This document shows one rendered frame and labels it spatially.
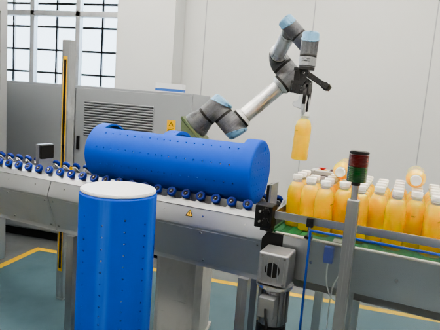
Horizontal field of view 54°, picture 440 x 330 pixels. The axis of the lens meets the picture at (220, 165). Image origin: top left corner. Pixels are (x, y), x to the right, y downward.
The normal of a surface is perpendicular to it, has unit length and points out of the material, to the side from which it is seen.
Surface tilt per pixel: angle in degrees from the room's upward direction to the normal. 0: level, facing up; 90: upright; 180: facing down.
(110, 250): 90
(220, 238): 110
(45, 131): 90
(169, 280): 90
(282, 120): 90
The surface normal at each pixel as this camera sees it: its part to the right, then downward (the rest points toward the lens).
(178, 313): -0.25, 0.11
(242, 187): -0.40, 0.47
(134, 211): 0.61, 0.15
